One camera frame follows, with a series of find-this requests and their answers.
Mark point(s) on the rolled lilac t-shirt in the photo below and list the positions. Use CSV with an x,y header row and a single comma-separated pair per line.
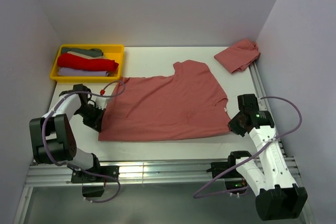
x,y
69,72

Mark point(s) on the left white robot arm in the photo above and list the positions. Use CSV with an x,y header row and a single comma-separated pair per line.
x,y
51,135

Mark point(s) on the rolled grey t-shirt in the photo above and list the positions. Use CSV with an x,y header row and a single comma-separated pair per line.
x,y
86,53

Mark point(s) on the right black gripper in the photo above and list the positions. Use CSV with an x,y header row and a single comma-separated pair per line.
x,y
233,127

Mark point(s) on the salmon pink t-shirt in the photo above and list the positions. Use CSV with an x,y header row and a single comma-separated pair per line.
x,y
188,104
239,56

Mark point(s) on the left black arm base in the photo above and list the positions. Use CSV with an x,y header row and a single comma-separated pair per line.
x,y
94,181

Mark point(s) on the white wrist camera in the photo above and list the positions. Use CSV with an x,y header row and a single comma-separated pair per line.
x,y
101,102
262,104

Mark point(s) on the folded salmon pink t-shirt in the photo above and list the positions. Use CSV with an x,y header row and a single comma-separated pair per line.
x,y
239,56

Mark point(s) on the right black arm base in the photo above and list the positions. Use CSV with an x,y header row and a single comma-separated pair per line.
x,y
232,180

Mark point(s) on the yellow plastic tray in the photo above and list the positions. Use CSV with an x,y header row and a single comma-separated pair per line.
x,y
112,52

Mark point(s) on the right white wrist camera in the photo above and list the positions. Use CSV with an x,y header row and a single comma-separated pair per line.
x,y
262,104

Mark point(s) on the rolled red t-shirt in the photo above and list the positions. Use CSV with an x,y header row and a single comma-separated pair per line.
x,y
93,64

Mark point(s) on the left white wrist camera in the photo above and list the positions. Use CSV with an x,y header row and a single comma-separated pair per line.
x,y
101,102

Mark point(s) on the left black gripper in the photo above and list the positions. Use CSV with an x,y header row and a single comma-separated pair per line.
x,y
96,123

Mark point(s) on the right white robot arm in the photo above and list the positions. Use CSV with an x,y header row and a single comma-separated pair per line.
x,y
278,196

